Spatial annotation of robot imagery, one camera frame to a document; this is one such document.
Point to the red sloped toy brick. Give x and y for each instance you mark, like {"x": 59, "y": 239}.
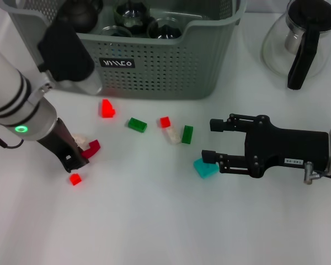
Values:
{"x": 107, "y": 109}

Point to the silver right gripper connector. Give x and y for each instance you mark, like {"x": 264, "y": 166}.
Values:
{"x": 309, "y": 173}

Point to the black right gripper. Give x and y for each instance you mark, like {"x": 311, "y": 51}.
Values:
{"x": 287, "y": 146}

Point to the white toy brick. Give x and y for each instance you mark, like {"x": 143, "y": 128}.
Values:
{"x": 82, "y": 139}
{"x": 173, "y": 135}

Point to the small red toy brick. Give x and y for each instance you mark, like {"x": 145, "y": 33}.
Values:
{"x": 76, "y": 179}
{"x": 165, "y": 122}

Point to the teal flat toy brick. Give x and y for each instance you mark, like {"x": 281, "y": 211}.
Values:
{"x": 204, "y": 171}

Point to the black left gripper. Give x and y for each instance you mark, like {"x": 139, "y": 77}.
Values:
{"x": 58, "y": 138}

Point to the dark clay teapot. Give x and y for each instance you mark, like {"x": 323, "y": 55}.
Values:
{"x": 80, "y": 13}

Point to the grey perforated storage bin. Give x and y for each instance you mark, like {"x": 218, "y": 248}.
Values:
{"x": 154, "y": 77}

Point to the green toy brick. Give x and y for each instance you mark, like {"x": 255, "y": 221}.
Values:
{"x": 138, "y": 124}
{"x": 187, "y": 134}

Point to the glass teacup black sleeve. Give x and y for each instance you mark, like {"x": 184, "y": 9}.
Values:
{"x": 117, "y": 31}
{"x": 132, "y": 13}
{"x": 165, "y": 30}

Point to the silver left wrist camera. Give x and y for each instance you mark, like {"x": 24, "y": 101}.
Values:
{"x": 66, "y": 58}

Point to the dark red toy brick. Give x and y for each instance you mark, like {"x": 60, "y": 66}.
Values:
{"x": 92, "y": 147}

